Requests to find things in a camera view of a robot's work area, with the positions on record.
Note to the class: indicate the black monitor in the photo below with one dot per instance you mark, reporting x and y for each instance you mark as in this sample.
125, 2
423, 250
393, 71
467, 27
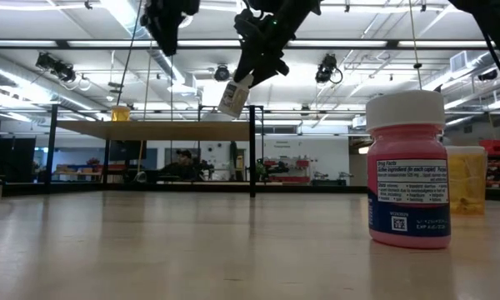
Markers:
127, 151

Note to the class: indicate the white ceiling air duct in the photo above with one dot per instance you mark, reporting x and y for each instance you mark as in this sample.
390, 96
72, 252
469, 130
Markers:
175, 73

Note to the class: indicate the white air vent unit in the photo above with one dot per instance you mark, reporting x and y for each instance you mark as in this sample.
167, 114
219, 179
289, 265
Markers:
462, 61

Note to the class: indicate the pink medicine bottle white cap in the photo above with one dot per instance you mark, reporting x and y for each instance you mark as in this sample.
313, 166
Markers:
408, 146

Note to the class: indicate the amber pill bottle white cap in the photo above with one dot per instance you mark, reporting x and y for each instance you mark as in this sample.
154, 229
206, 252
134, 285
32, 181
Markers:
468, 183
121, 113

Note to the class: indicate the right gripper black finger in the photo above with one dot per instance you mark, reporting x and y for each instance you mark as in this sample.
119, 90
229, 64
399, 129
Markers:
243, 64
271, 66

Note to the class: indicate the black ceiling-mounted device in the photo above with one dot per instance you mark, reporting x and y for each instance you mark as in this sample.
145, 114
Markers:
56, 66
221, 73
487, 75
327, 68

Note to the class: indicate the black partition panel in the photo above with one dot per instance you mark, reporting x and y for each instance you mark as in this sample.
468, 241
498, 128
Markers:
8, 160

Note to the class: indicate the silver ventilation duct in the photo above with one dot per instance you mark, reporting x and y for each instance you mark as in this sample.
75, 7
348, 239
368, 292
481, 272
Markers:
21, 81

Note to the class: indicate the small green plant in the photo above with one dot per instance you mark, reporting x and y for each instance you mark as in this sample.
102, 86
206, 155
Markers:
260, 170

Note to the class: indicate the table with boxes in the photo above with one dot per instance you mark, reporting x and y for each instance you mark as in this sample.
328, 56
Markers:
73, 168

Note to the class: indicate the person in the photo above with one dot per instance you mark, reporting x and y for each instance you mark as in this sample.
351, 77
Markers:
183, 166

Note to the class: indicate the wooden shelf black metal legs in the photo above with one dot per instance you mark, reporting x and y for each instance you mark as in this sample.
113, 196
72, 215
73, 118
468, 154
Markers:
158, 130

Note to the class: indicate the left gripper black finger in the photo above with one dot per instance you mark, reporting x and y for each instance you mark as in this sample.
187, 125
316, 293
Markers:
164, 37
173, 35

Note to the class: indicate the long linear ceiling light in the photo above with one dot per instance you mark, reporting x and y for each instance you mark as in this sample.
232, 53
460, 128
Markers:
337, 43

